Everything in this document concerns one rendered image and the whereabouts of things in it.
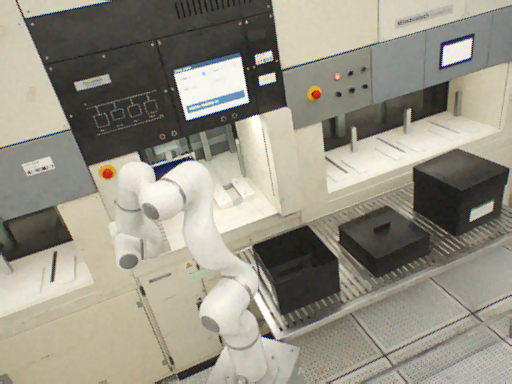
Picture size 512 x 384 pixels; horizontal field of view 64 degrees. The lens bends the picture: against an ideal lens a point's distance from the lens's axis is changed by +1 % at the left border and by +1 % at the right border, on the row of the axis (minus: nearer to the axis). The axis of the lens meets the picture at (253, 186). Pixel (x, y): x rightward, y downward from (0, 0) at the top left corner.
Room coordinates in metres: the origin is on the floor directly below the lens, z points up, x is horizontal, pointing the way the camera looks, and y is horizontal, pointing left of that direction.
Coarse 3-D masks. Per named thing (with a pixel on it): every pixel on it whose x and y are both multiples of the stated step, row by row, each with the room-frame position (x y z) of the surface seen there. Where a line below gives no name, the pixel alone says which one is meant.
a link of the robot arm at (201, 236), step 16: (176, 176) 0.96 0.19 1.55; (192, 176) 0.98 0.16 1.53; (208, 176) 1.02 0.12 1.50; (192, 192) 0.95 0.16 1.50; (208, 192) 0.99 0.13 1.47; (192, 208) 0.98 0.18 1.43; (208, 208) 0.97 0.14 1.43; (192, 224) 0.94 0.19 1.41; (208, 224) 0.94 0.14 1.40; (192, 240) 0.92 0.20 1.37; (208, 240) 0.92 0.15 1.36; (208, 256) 0.91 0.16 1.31; (224, 256) 0.93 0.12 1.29; (224, 272) 0.97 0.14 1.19; (240, 272) 0.95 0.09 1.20; (256, 288) 0.94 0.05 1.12
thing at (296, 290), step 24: (264, 240) 1.42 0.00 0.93; (288, 240) 1.45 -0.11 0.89; (312, 240) 1.44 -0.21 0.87; (264, 264) 1.41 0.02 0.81; (288, 264) 1.43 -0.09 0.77; (312, 264) 1.39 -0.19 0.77; (336, 264) 1.21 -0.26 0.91; (288, 288) 1.15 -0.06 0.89; (312, 288) 1.18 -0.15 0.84; (336, 288) 1.20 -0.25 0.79; (288, 312) 1.15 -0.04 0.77
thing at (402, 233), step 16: (384, 208) 1.58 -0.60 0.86; (352, 224) 1.51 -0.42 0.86; (368, 224) 1.48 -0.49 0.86; (384, 224) 1.42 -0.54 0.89; (400, 224) 1.44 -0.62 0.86; (416, 224) 1.42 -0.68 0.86; (352, 240) 1.40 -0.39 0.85; (368, 240) 1.37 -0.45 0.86; (384, 240) 1.35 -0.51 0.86; (400, 240) 1.33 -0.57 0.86; (416, 240) 1.31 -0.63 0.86; (368, 256) 1.30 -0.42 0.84; (384, 256) 1.26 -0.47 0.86; (400, 256) 1.28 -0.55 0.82; (416, 256) 1.31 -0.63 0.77; (384, 272) 1.26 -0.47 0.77
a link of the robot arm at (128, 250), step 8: (120, 240) 1.18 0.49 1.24; (128, 240) 1.17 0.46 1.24; (136, 240) 1.18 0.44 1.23; (120, 248) 1.13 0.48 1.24; (128, 248) 1.12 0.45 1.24; (136, 248) 1.14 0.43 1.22; (120, 256) 1.10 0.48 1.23; (128, 256) 1.11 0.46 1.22; (136, 256) 1.11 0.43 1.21; (120, 264) 1.10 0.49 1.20; (128, 264) 1.10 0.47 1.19; (136, 264) 1.11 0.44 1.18
